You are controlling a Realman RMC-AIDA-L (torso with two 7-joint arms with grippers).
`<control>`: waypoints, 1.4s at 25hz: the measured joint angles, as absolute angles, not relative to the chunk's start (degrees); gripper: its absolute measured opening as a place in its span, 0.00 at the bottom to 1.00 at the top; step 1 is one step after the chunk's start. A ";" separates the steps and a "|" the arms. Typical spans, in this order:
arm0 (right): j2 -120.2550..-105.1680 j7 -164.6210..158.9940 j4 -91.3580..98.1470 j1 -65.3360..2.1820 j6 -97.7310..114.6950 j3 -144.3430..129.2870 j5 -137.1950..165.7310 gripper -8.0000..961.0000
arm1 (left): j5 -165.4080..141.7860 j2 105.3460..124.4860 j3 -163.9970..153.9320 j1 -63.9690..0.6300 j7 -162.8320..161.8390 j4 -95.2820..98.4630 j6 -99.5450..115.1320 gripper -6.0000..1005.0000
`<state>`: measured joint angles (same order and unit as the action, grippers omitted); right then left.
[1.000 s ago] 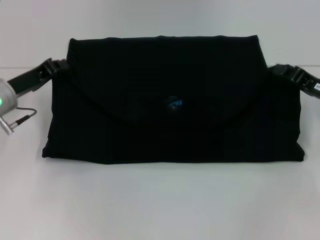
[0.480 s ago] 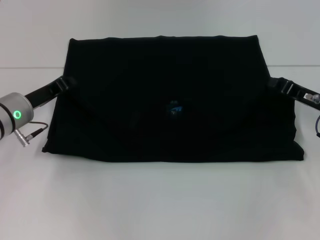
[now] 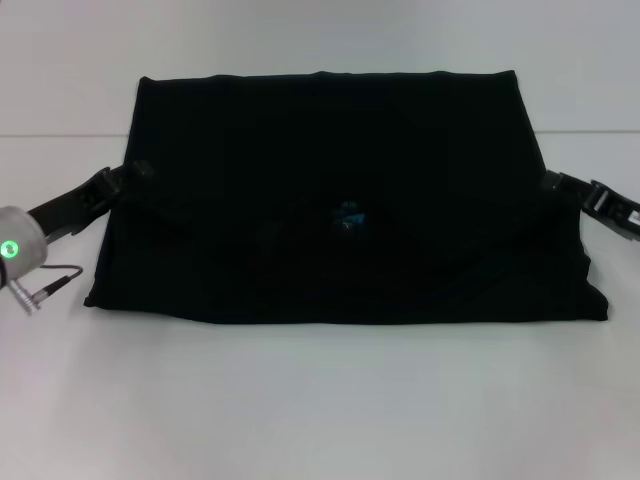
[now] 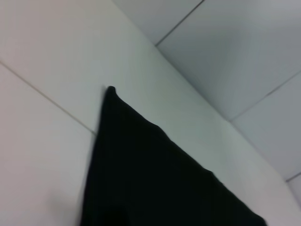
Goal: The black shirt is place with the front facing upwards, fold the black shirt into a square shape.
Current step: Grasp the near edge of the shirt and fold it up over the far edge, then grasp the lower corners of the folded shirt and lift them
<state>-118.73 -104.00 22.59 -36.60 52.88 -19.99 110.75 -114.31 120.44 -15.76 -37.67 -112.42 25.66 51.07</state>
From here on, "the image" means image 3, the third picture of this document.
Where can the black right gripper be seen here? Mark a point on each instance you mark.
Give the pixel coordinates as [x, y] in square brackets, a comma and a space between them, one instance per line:
[617, 212]

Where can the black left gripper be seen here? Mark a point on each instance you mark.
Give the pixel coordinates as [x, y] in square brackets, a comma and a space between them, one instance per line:
[75, 205]

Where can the black shirt with FREE print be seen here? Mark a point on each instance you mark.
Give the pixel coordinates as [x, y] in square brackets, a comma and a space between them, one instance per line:
[320, 200]

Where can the white and silver left arm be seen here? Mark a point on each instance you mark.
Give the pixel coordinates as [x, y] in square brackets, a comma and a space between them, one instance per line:
[25, 235]

